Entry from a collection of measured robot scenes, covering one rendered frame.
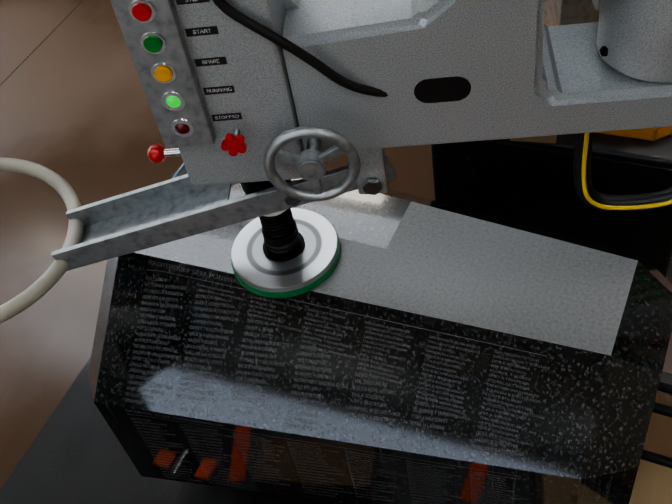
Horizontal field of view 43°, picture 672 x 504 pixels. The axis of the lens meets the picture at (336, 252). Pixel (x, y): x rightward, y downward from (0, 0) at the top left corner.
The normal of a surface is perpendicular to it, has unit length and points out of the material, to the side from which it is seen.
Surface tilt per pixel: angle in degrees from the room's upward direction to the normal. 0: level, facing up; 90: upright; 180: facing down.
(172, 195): 90
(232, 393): 45
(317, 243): 0
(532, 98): 90
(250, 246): 0
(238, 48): 90
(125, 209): 90
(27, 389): 0
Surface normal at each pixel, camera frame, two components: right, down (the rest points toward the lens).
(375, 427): -0.35, 0.04
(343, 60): -0.04, 0.75
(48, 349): -0.14, -0.66
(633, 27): -0.69, 0.59
